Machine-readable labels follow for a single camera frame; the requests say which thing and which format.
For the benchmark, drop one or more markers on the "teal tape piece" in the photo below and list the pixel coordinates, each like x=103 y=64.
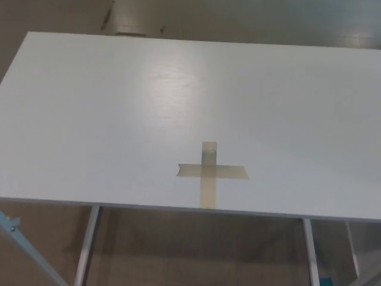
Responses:
x=326 y=282

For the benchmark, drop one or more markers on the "light blue metal frame bar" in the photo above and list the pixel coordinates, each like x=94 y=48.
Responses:
x=29 y=247

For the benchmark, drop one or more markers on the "thin white table leg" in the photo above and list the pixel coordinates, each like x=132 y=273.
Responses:
x=353 y=247

